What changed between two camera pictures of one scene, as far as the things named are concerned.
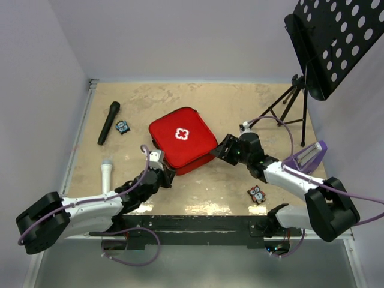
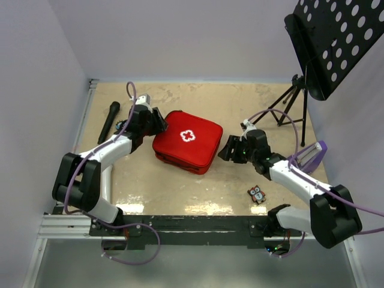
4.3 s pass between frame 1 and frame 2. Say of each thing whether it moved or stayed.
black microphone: stayed
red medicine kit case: moved
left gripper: moved
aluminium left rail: stayed
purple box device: stayed
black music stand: stayed
